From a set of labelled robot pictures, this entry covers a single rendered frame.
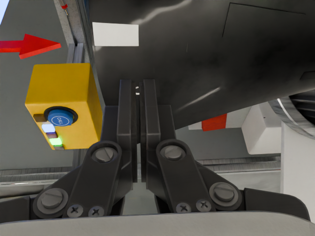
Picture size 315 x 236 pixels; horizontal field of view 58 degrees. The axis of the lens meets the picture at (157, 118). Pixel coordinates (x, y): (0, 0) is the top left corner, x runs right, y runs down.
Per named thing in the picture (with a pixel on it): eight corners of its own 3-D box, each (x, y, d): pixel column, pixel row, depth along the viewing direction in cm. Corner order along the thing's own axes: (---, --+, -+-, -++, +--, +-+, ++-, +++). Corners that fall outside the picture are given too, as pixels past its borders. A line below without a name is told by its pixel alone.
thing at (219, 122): (225, 124, 95) (226, 129, 94) (201, 127, 96) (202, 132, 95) (227, 111, 88) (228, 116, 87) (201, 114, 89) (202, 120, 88)
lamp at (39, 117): (47, 119, 49) (47, 122, 48) (36, 119, 48) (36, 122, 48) (44, 113, 47) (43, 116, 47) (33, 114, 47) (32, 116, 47)
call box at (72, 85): (103, 107, 64) (101, 149, 59) (57, 109, 64) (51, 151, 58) (91, 55, 51) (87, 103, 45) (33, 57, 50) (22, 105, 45)
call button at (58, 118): (76, 119, 50) (75, 127, 49) (52, 120, 50) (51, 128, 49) (71, 105, 47) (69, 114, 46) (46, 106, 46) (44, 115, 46)
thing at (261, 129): (285, 124, 98) (296, 153, 92) (239, 127, 97) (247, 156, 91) (308, 94, 84) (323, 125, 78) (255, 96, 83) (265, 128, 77)
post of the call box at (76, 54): (85, 53, 65) (81, 95, 58) (72, 53, 65) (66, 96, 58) (83, 42, 62) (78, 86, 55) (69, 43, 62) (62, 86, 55)
